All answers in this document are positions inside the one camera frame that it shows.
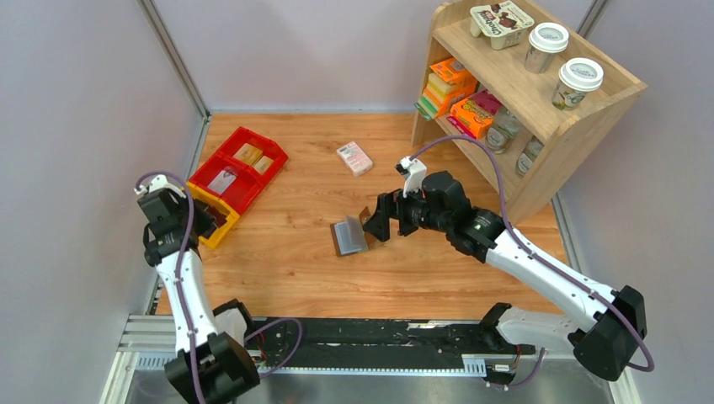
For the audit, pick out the glass jar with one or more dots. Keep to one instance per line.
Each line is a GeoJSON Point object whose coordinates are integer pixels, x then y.
{"type": "Point", "coordinates": [503, 130]}
{"type": "Point", "coordinates": [528, 156]}

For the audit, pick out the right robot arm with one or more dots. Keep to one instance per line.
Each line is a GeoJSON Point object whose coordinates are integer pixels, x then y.
{"type": "Point", "coordinates": [602, 326]}

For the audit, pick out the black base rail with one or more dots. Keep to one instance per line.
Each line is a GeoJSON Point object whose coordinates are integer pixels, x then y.
{"type": "Point", "coordinates": [358, 343]}

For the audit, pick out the near red plastic bin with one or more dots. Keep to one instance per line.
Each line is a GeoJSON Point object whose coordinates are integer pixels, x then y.
{"type": "Point", "coordinates": [229, 180]}

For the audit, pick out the right glass jar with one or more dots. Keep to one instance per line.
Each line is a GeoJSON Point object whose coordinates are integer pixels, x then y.
{"type": "Point", "coordinates": [528, 156]}

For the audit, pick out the far red plastic bin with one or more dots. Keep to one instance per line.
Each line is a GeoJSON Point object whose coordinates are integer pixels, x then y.
{"type": "Point", "coordinates": [261, 155]}

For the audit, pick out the near paper coffee cup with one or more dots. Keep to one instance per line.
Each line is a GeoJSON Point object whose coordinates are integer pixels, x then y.
{"type": "Point", "coordinates": [578, 77]}

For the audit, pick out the left glass jar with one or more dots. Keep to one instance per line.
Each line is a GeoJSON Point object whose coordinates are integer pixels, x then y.
{"type": "Point", "coordinates": [503, 130]}

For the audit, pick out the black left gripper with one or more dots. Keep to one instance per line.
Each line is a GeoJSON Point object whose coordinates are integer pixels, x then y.
{"type": "Point", "coordinates": [206, 220]}

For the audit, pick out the orange snack box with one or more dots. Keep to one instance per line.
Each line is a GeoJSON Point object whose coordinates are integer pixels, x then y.
{"type": "Point", "coordinates": [476, 112]}

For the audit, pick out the stacked sponge pack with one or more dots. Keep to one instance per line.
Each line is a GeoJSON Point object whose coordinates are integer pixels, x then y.
{"type": "Point", "coordinates": [448, 82]}

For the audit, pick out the wooden shelf unit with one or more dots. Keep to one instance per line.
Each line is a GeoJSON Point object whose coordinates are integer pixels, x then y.
{"type": "Point", "coordinates": [569, 137]}

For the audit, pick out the paper coffee cup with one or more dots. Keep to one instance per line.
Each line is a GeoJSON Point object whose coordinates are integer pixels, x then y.
{"type": "Point", "coordinates": [578, 77]}
{"type": "Point", "coordinates": [547, 40]}

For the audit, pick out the far paper coffee cup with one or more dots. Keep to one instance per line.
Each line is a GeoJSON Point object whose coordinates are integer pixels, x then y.
{"type": "Point", "coordinates": [547, 40]}

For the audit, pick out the brown leather card holder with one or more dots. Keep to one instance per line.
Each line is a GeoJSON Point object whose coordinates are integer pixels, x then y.
{"type": "Point", "coordinates": [348, 236]}

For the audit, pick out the chocolate pudding pack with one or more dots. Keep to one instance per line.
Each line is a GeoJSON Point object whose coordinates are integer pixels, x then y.
{"type": "Point", "coordinates": [505, 24]}

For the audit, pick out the red plastic bin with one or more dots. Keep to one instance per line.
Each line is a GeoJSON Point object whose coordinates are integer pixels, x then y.
{"type": "Point", "coordinates": [261, 155]}
{"type": "Point", "coordinates": [229, 180]}

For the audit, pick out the yellow plastic bin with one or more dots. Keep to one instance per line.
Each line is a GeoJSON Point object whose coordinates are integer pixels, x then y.
{"type": "Point", "coordinates": [226, 216]}

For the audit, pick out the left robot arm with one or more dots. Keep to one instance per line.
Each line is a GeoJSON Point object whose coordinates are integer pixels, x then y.
{"type": "Point", "coordinates": [211, 364]}

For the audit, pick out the playing card box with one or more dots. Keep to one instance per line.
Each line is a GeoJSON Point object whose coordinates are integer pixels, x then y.
{"type": "Point", "coordinates": [355, 159]}

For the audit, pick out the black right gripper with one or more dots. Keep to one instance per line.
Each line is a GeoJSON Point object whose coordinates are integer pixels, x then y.
{"type": "Point", "coordinates": [386, 209]}

